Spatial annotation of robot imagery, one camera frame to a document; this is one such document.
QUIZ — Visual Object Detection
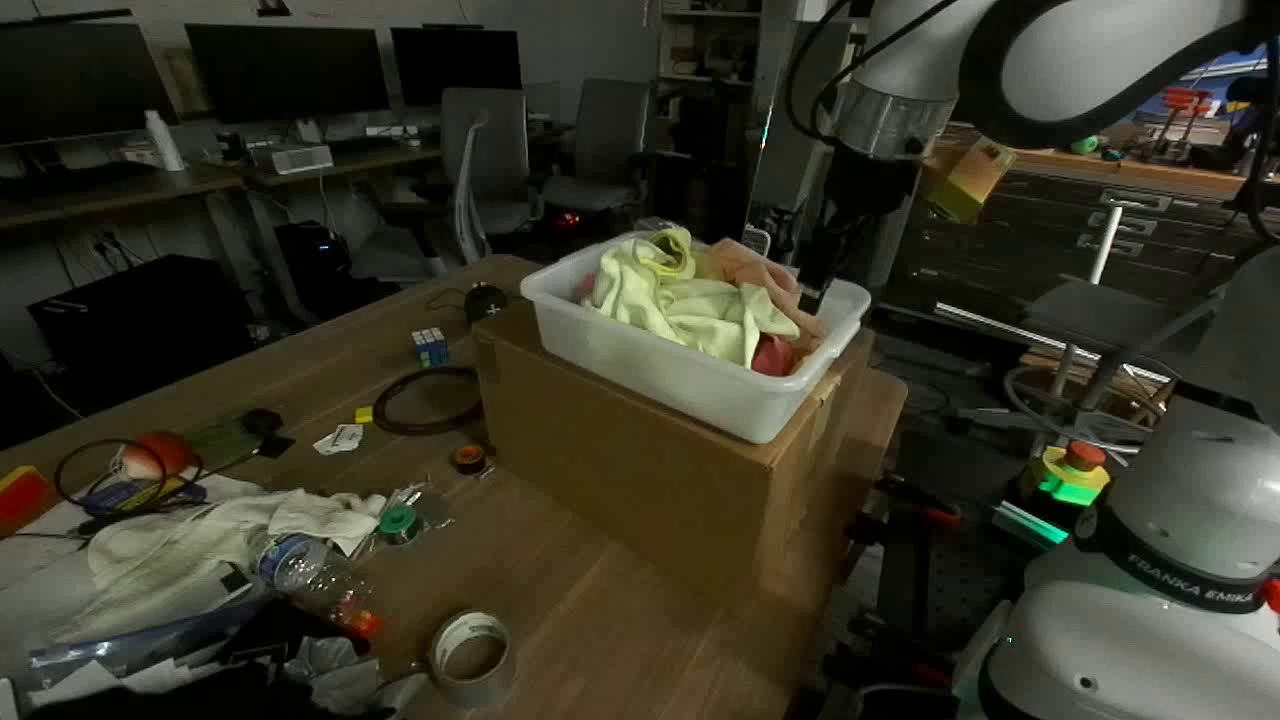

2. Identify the pale green fluffy towel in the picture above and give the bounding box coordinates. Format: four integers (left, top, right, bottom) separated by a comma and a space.
574, 225, 807, 368

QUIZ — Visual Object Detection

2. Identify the peach printed cloth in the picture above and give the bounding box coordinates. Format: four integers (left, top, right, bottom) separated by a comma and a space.
702, 241, 825, 348

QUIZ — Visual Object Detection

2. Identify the pink cloth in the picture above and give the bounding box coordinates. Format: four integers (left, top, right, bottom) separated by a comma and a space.
750, 336, 805, 378

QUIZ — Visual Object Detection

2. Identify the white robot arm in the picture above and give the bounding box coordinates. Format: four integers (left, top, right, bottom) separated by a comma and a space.
805, 0, 1280, 720

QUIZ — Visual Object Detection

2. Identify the white plastic bowl tub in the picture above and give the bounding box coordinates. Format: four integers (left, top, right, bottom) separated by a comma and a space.
521, 241, 872, 446

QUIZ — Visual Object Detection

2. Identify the small orange black roll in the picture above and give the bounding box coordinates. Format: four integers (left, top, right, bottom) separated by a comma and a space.
453, 446, 491, 478

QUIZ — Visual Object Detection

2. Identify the cardboard box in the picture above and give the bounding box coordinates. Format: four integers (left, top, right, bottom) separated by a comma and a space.
476, 307, 907, 610

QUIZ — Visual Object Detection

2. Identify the rubiks cube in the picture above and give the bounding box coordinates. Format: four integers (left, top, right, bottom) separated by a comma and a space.
410, 327, 446, 368

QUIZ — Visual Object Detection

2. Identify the grey office chair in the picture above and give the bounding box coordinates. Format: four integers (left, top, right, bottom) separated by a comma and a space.
439, 87, 537, 261

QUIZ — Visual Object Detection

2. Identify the white tape roll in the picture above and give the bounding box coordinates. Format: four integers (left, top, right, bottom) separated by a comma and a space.
427, 610, 517, 709

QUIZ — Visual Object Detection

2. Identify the clear plastic bottle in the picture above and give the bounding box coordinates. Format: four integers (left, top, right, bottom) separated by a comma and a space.
257, 531, 381, 646

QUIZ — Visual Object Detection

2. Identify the emergency stop button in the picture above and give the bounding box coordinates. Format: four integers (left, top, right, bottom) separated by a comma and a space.
1037, 439, 1111, 507

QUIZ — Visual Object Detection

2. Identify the middle black monitor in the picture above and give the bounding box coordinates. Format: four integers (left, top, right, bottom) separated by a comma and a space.
187, 25, 389, 124

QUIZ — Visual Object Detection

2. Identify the white spray bottle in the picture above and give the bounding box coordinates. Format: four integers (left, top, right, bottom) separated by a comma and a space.
142, 110, 185, 173

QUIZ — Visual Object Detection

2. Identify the white cloth on table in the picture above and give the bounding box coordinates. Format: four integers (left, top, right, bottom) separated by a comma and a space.
0, 478, 383, 673

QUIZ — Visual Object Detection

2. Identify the left black monitor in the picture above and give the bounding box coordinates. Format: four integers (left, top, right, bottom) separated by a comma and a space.
0, 25, 172, 146

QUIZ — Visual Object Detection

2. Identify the black cable ring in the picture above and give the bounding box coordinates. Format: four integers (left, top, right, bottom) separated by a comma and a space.
366, 363, 484, 439

